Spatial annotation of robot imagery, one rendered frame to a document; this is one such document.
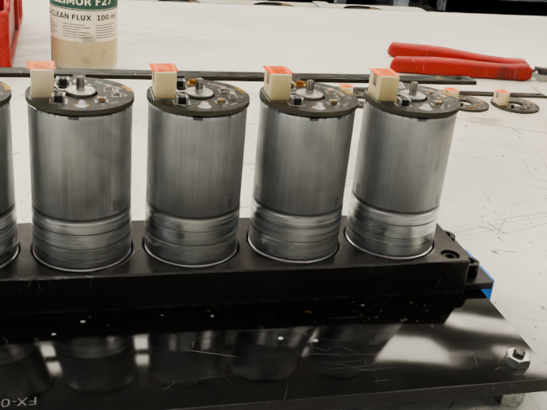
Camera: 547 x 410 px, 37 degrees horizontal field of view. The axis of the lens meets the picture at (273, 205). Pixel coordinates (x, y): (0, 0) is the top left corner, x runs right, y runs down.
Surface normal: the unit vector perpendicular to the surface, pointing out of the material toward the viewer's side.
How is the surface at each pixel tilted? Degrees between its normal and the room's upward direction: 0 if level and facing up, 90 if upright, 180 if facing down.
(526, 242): 0
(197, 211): 90
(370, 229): 90
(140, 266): 0
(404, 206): 90
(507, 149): 0
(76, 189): 90
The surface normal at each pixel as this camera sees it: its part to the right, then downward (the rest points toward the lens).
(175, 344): 0.09, -0.90
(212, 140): 0.36, 0.43
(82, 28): 0.14, 0.43
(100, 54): 0.66, 0.36
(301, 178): -0.07, 0.42
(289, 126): -0.41, 0.36
